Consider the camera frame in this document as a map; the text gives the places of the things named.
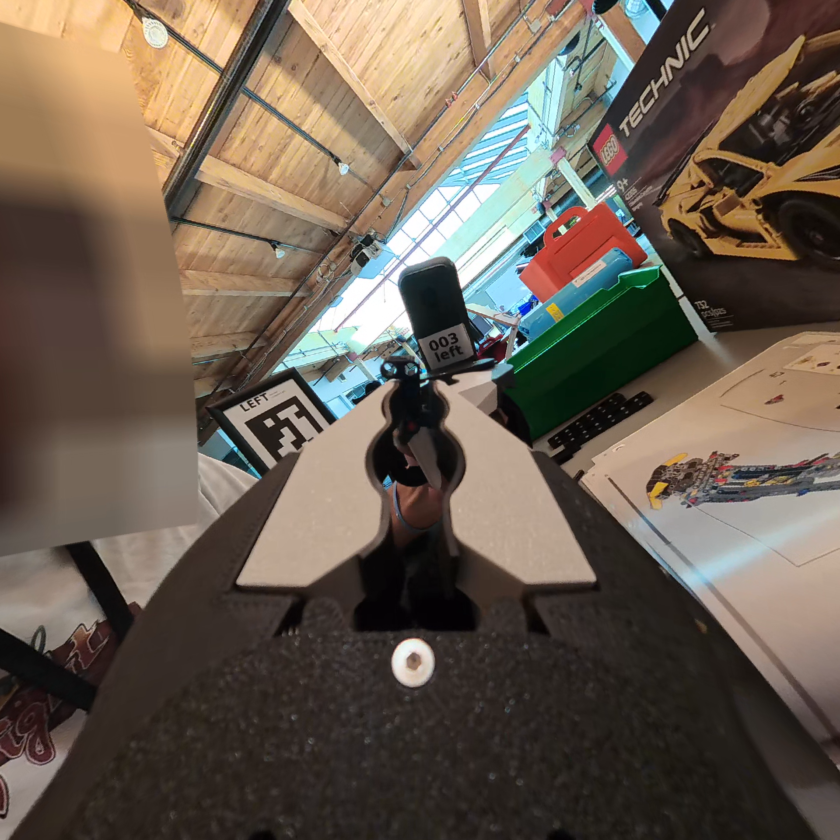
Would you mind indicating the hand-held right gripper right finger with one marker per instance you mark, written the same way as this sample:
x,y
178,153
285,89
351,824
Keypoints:
x,y
518,518

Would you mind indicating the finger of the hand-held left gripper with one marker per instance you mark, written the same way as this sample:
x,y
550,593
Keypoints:
x,y
425,453
479,397

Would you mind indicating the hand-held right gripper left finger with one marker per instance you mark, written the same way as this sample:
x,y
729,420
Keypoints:
x,y
315,518

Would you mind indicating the black lego piece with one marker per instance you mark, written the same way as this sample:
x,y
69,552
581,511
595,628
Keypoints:
x,y
408,387

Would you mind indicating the person's left forearm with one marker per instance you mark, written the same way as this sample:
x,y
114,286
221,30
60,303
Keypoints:
x,y
423,508

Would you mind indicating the lego instruction booklet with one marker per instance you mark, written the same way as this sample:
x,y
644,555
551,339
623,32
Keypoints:
x,y
735,525

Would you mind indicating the lego set box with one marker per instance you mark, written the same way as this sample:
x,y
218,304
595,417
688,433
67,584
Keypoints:
x,y
735,164

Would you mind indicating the blue wristband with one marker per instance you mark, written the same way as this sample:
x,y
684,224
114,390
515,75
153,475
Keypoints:
x,y
401,515

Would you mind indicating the ceiling spotlight fixture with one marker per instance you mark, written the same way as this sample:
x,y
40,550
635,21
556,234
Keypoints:
x,y
366,254

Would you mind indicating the black white marker sign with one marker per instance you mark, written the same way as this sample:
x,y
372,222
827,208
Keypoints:
x,y
282,420

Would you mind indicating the green plastic bin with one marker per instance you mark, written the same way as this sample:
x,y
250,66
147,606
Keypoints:
x,y
590,361

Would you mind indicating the black perforated strips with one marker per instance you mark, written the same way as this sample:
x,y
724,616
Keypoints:
x,y
597,426

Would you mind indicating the blue plastic case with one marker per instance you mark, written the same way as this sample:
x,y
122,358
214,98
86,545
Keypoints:
x,y
577,298

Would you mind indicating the red plastic case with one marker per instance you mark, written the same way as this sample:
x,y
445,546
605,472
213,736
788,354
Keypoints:
x,y
577,256

